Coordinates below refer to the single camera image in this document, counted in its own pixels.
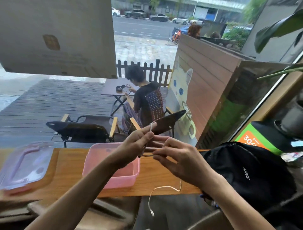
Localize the person's left hand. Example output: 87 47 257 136
106 122 170 171

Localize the person's right hand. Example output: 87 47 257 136
152 137 222 190

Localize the pink plastic box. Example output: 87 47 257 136
82 142 141 189

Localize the clear pink box lid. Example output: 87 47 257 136
0 141 54 191

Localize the person's right forearm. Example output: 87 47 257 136
201 174 276 230

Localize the person's left forearm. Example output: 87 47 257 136
23 159 119 230

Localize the brown folding armchair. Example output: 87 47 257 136
45 113 119 148
129 107 187 138

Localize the black backpack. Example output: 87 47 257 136
200 142 298 211

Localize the dark folding outdoor table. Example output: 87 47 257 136
101 77 140 117

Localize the green orange black kiosk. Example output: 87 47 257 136
234 121 303 156

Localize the dark wooden picket fence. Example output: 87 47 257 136
116 59 173 88

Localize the wooden partition with cat painting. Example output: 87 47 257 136
164 34 292 150

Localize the crinkled colourful plastic wrapper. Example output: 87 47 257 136
281 151 303 163

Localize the beige window poster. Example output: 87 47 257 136
0 0 118 79

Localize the dark grey plant pot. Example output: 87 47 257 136
274 99 303 140

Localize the orange scooter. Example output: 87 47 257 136
172 29 181 45

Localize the blue car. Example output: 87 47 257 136
171 24 190 36

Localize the dark standing board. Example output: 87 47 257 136
201 21 228 38

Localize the row of parked cars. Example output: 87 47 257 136
111 7 204 25

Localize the green leafy plant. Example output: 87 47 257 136
254 8 303 80

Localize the tan window frame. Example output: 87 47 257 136
228 51 303 142

